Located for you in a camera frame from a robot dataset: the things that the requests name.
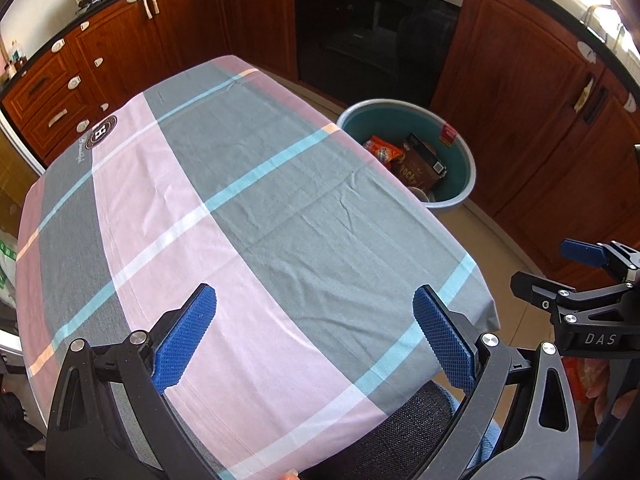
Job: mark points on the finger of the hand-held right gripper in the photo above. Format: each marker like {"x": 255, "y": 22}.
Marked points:
{"x": 550, "y": 297}
{"x": 582, "y": 251}

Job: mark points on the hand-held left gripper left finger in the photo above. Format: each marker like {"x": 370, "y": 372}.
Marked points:
{"x": 185, "y": 340}

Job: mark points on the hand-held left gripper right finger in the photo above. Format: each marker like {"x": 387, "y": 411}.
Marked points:
{"x": 445, "y": 345}

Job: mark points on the brown cardboard snack box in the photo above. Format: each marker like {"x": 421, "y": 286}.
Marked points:
{"x": 420, "y": 165}

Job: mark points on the red snack packet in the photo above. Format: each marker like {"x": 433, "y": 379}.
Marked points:
{"x": 382, "y": 150}

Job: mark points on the teal plastic bin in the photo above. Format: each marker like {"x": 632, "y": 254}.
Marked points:
{"x": 390, "y": 120}

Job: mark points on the person's right hand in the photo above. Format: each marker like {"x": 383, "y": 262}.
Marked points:
{"x": 602, "y": 400}

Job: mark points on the grey blue fabric chair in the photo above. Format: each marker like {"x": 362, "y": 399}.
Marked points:
{"x": 400, "y": 425}

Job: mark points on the green white printed sack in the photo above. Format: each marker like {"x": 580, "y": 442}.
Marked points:
{"x": 7, "y": 270}

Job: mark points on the black built-in oven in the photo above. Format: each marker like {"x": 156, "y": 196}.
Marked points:
{"x": 375, "y": 35}

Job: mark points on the red-brown wooden kitchen cabinets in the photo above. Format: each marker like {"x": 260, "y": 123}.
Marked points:
{"x": 190, "y": 25}

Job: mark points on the small condiment bottle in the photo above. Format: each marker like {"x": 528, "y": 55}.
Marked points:
{"x": 15, "y": 57}

